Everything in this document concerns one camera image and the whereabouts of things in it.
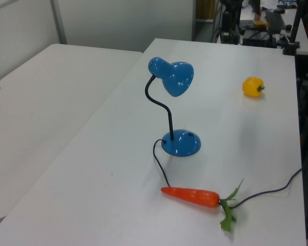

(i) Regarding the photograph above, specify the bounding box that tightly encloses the yellow plastic bell pepper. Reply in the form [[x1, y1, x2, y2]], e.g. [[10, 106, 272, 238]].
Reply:
[[242, 76, 265, 98]]

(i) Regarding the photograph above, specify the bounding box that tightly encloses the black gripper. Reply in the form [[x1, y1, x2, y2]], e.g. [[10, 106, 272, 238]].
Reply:
[[220, 0, 243, 45]]

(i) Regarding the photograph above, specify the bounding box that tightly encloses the brown wooden board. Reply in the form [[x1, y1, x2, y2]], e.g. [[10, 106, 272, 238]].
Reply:
[[196, 0, 217, 20]]

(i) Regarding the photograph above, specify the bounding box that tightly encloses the dark lamp power cable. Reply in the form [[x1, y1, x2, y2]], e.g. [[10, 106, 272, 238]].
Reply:
[[153, 139, 303, 209]]

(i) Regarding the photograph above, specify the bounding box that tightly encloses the black camera stand with clamp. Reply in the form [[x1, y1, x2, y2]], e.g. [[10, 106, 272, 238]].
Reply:
[[282, 0, 304, 56]]

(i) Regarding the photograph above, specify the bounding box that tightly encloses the grey partition post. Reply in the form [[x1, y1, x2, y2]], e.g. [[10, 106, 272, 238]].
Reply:
[[49, 0, 68, 45]]

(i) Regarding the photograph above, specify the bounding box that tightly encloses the black control box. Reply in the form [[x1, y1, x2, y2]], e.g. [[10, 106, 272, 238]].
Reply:
[[242, 30, 277, 48]]

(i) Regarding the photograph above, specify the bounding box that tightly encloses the white side table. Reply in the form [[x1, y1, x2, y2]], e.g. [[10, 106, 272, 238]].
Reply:
[[0, 43, 144, 223]]

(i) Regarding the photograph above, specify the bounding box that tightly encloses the blue desk lamp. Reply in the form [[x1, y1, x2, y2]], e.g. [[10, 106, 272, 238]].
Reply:
[[144, 56, 202, 157]]

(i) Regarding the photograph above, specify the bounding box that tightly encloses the orange plastic carrot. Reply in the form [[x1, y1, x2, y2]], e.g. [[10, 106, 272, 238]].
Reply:
[[160, 178, 244, 233]]

